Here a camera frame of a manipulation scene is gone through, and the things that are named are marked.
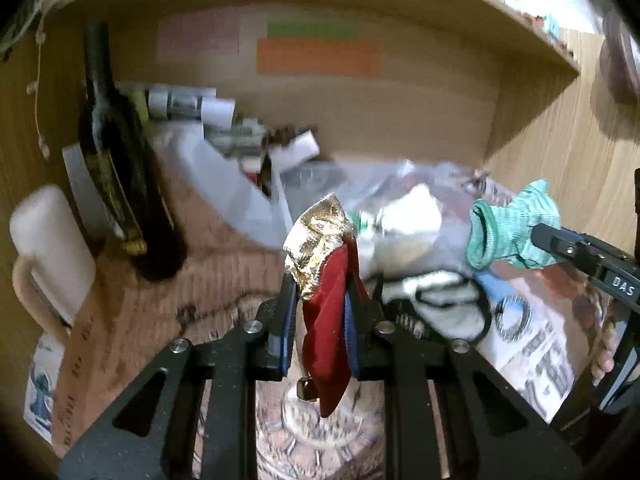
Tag clear plastic bag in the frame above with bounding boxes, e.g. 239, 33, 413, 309
150, 124, 501, 282

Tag white cloth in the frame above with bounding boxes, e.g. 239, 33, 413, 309
360, 182, 444, 268

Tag white mask black cord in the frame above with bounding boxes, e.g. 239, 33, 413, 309
372, 269, 494, 342

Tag white paper tube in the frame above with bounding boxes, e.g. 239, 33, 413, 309
270, 130, 321, 172

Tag pink sticky note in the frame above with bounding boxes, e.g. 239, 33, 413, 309
157, 10, 241, 64

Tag metal ring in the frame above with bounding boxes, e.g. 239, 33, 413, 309
495, 296, 531, 344

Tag orange sticky note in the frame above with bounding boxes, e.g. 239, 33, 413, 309
256, 39, 382, 79

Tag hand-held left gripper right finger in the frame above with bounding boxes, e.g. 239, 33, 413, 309
344, 270, 586, 480

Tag hanging string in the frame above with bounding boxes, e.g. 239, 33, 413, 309
25, 24, 52, 162

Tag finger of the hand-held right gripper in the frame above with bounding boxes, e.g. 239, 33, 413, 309
531, 224, 592, 272

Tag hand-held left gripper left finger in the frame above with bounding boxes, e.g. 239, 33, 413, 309
57, 272, 301, 480

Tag blue cloth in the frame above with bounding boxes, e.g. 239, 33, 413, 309
475, 271, 509, 307

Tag newspaper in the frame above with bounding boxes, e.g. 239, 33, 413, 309
475, 260, 601, 424

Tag rolled printed papers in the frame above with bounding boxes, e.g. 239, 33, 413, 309
144, 87, 236, 134

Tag person's right hand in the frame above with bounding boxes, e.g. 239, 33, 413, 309
590, 302, 619, 382

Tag green sticky note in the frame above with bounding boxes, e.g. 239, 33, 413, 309
267, 20, 359, 40

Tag blue printed paper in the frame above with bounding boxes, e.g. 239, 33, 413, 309
24, 332, 66, 446

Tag dark wine bottle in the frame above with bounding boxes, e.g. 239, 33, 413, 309
79, 21, 188, 282

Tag cream mug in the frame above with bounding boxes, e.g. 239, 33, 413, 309
10, 184, 98, 342

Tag red and gold wrapper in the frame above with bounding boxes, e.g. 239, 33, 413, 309
282, 192, 359, 418

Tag teal striped sock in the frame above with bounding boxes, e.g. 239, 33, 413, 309
466, 179, 562, 271

